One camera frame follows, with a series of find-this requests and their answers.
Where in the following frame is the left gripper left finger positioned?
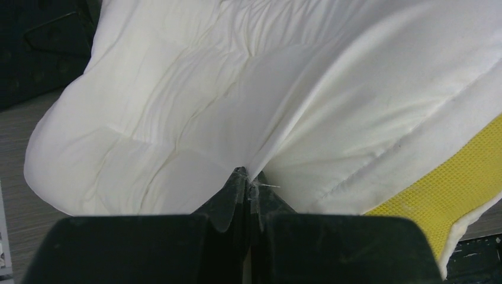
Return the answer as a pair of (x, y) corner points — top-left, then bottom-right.
(194, 167), (249, 283)

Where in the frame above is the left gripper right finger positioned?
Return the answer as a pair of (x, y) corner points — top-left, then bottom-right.
(249, 184), (295, 283)

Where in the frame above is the white pillow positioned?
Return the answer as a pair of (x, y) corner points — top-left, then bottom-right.
(24, 1), (501, 276)

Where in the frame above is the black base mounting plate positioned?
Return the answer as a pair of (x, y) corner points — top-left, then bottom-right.
(443, 234), (501, 284)

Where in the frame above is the black perforated music stand tray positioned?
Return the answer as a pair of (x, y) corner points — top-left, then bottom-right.
(1, 0), (102, 110)

